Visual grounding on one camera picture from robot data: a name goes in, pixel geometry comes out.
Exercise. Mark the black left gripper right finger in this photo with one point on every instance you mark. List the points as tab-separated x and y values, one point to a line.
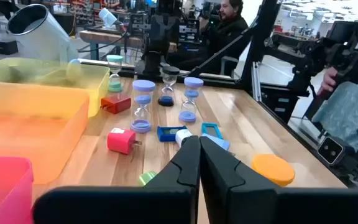
244	205

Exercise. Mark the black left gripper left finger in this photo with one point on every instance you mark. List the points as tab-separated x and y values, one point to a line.
179	202

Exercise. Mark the blue digital timer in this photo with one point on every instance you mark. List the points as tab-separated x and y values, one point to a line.
163	135

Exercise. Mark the teal digital timer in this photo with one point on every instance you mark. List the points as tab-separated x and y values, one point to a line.
204	127

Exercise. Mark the red white-label wall charger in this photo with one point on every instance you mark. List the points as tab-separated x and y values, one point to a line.
121	141

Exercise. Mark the dark red wall charger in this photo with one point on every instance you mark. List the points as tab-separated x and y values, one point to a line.
118	104

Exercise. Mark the purple hourglass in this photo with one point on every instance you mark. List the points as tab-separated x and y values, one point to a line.
194	81
143	85

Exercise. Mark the black hourglass blue sand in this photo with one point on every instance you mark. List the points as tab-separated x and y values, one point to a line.
170	70

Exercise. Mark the mint green hourglass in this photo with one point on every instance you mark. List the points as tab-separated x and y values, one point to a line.
115	59

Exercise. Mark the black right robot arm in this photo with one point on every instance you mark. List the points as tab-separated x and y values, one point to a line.
162	34

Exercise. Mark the orange hourglass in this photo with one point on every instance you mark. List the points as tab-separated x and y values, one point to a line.
273	169

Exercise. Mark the yellow plastic bin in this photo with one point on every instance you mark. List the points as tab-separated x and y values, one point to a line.
95	87

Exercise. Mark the person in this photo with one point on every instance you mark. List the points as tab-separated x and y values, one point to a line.
353	105
228	31

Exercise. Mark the person's hand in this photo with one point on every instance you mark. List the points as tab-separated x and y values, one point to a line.
328	81

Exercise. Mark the orange plastic bin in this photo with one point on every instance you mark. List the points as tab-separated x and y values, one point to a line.
26	140

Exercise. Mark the pink plastic bin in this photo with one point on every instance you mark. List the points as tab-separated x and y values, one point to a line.
2	193

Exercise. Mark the wooden workbench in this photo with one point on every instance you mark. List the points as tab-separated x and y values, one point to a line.
104	37

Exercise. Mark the white cylindrical container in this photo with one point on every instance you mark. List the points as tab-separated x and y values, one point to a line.
42	40

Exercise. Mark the lavender wall charger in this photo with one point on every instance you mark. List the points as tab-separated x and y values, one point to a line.
219	142

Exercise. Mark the black table-level camera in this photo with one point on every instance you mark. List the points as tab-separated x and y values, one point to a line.
331	151

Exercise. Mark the silver aluminium post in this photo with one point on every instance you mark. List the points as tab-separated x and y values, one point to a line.
256	81

